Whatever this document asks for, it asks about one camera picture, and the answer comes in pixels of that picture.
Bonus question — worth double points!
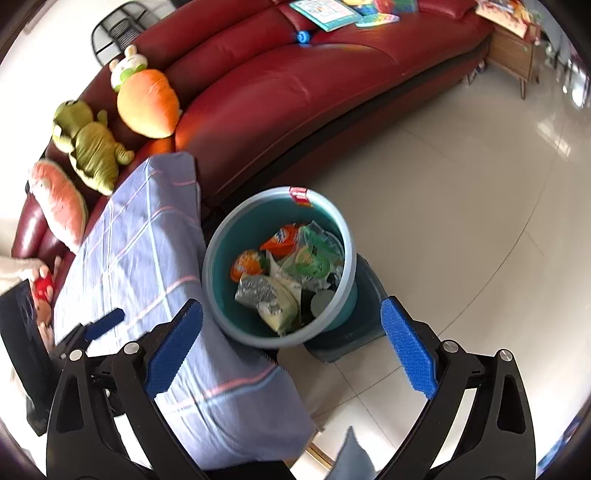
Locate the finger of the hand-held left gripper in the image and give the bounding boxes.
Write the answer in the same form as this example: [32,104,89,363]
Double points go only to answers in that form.
[83,308,125,344]

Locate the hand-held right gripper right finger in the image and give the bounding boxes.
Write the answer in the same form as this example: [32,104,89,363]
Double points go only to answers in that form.
[376,296,536,480]

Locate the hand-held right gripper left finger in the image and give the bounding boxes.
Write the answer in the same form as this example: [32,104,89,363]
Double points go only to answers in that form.
[46,298,211,480]

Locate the teal bucket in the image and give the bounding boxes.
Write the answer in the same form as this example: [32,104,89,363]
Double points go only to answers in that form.
[202,186,358,349]

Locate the silver foil packet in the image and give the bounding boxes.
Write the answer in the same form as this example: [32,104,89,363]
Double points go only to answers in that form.
[235,272,278,310]

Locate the pale yellow packet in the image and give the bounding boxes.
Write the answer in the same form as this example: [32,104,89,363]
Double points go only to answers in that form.
[256,277,303,335]

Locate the green white carton box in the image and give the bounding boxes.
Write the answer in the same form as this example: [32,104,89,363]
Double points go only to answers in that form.
[270,222,346,294]

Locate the dark teal stool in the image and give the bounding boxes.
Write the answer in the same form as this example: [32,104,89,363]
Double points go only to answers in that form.
[302,256,391,363]

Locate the brown teddy bear red outfit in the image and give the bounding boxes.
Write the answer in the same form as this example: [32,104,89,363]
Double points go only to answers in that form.
[30,256,63,342]

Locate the plaid tablecloth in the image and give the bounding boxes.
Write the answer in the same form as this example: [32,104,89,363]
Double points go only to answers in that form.
[53,151,317,467]

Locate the cream curtain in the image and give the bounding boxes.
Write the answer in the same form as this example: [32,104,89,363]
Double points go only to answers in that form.
[0,255,47,283]

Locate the grey cloth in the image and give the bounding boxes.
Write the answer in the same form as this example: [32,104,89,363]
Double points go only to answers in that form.
[332,427,375,480]

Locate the pink plush pillow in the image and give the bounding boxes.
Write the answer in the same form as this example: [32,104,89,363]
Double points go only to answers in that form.
[28,159,88,252]

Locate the green dinosaur plush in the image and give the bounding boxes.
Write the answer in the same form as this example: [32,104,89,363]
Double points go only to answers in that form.
[52,98,136,196]

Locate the carrot rabbit plush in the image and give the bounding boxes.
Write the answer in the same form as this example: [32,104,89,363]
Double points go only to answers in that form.
[110,45,183,139]

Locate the red leather sofa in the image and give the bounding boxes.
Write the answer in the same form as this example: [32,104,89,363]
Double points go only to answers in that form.
[11,0,495,259]

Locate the black mesh chair back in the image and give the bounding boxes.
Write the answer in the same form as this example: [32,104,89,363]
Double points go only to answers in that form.
[91,1,147,70]

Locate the wooden side table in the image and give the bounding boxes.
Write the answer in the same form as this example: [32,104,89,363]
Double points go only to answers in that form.
[487,18,543,100]

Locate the colourful toy pile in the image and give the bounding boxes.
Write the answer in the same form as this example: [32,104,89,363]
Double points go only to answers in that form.
[344,0,419,28]

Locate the blue picture book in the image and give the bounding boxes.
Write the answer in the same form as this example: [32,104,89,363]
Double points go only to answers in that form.
[288,0,363,32]

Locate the colourful printed box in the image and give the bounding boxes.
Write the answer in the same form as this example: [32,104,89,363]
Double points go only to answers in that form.
[475,0,536,38]

